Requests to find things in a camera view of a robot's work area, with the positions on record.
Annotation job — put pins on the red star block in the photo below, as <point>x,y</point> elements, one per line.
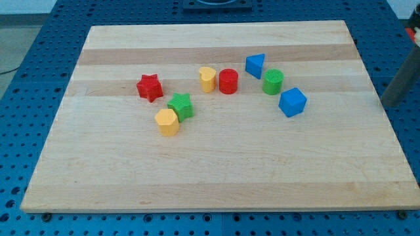
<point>149,87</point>

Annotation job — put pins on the yellow hexagon block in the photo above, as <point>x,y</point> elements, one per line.
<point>167,122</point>

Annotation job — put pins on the green cylinder block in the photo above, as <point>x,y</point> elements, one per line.
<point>272,81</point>

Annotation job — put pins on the blue triangle block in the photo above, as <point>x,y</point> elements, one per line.
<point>254,65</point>

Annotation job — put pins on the red white robot tool mount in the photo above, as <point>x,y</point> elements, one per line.
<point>412,25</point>

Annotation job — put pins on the yellow heart block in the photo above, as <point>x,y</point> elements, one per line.
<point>207,78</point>

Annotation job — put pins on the wooden board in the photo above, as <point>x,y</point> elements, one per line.
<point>239,152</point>

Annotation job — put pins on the blue cube block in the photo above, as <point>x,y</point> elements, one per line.
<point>292,102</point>

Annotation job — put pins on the red cylinder block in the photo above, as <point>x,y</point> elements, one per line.
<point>228,81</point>

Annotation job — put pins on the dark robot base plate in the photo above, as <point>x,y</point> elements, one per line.
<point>193,5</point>

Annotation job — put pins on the green star block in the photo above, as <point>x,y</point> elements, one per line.
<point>181,104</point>

